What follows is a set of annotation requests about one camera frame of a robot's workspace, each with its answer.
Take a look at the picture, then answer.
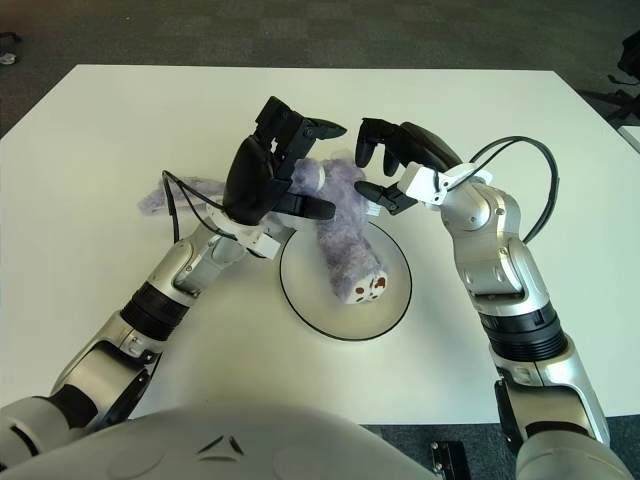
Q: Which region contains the white side table edge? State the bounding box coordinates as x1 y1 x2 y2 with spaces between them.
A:
619 124 640 154

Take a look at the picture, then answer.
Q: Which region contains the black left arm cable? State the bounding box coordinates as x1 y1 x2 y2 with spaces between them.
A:
160 169 236 246

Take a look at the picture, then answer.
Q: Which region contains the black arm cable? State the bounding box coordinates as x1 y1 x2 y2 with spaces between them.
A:
160 169 236 246
469 135 560 246

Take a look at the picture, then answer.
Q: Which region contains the white plate with black rim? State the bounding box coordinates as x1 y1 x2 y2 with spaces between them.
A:
278 219 414 342

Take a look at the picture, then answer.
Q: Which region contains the black bracket with screws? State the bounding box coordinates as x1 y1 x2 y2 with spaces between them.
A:
430 439 470 480

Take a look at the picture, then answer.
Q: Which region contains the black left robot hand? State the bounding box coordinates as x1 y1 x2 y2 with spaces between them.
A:
221 96 349 226

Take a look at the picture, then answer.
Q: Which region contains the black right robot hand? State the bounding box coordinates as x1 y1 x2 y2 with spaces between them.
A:
353 117 464 217

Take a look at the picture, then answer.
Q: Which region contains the black tripod stand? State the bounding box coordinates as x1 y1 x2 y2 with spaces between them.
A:
577 32 640 121

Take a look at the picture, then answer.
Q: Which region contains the purple plush bunny doll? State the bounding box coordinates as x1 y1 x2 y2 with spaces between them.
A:
137 157 391 306

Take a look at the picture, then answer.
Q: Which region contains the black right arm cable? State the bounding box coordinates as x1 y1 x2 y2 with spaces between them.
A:
469 135 560 246

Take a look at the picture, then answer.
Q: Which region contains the silver robot torso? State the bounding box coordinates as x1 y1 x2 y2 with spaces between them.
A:
9 402 436 480

